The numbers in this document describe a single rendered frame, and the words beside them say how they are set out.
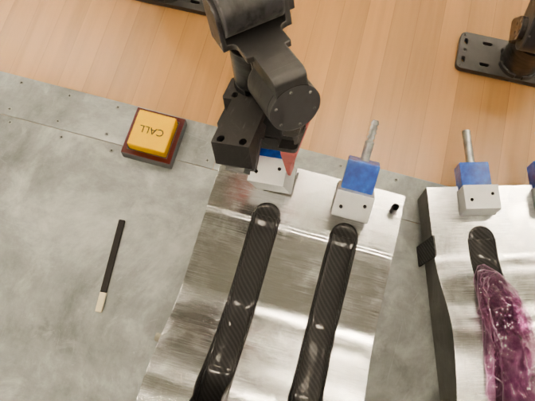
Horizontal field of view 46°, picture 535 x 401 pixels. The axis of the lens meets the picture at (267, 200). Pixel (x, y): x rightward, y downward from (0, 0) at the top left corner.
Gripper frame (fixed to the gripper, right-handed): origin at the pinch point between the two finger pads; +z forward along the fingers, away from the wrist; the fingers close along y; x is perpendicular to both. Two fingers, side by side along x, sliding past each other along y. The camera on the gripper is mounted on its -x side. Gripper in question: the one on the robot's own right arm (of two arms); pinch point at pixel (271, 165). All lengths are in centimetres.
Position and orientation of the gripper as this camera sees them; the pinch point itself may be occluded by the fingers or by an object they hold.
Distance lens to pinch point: 83.8
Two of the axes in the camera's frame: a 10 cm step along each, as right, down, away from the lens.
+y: 9.5, 1.7, -2.6
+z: 1.0, 6.4, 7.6
